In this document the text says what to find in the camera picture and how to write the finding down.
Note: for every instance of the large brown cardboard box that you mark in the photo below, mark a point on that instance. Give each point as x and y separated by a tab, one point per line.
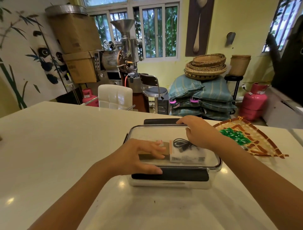
74	33

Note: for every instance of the tall woven basket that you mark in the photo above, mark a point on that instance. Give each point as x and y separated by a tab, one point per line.
239	66

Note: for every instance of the pink gas cylinder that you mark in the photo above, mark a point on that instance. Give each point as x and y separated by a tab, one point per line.
253	104
88	98

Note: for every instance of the person's left hand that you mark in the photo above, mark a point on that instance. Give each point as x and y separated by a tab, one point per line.
132	158

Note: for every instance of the brown wooden stand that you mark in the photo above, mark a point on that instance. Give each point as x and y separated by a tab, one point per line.
141	103

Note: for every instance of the chrome bar stool black seat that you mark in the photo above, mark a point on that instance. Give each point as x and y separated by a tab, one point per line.
155	91

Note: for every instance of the steel chaff collector drum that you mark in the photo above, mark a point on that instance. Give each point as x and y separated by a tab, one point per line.
134	83

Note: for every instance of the person's right forearm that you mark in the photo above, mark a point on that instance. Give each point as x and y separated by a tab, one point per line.
260	184

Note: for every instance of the white low cabinet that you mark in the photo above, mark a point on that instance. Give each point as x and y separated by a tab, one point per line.
274	111

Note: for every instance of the stack of shallow woven baskets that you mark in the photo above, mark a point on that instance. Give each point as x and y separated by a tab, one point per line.
204	68

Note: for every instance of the stack of brown cardboard cards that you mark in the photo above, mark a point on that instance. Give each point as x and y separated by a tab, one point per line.
167	148

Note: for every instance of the person's right hand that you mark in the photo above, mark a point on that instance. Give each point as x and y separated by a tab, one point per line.
203	135

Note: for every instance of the white wall plug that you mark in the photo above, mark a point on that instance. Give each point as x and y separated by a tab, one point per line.
244	87

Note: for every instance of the round metal pan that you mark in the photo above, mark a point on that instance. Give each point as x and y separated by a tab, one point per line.
66	9

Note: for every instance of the large black coffee roaster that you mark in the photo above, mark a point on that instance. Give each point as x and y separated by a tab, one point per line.
288	78

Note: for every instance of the brown spoon wall picture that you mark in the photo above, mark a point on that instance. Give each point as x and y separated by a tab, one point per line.
200	26

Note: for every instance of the grey wall lamp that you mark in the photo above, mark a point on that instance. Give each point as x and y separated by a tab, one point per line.
230	38

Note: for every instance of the person's left forearm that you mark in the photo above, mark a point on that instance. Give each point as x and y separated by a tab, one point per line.
71	203

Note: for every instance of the dark barred side window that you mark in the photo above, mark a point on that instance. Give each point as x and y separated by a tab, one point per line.
281	23

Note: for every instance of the clear lid with black latches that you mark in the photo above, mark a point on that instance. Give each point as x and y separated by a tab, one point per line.
153	132

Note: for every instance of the pile of green packets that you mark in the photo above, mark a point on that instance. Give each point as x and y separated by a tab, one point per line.
236	136

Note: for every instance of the stack of teal striped sacks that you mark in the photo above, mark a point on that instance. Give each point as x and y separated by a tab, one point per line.
213	90

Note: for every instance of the panda bamboo wall painting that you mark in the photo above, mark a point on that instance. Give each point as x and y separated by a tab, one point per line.
23	59

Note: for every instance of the small steel coffee roaster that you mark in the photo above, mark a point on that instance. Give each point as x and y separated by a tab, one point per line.
110	60

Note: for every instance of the white framed barred window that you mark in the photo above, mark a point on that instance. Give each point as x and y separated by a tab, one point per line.
156	33

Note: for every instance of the clear plastic storage box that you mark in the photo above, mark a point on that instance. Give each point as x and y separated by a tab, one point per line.
170	185

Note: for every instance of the fan-shaped woven bamboo tray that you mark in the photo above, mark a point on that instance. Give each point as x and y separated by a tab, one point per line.
260	139

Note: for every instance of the white boxed power bank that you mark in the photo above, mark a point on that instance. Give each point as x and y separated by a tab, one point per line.
189	157

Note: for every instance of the small brown cardboard box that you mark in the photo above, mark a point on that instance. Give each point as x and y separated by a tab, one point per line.
80	68

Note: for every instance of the white padded chair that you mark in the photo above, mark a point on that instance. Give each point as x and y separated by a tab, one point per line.
114	97

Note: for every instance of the black round stool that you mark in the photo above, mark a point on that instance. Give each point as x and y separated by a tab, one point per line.
233	78

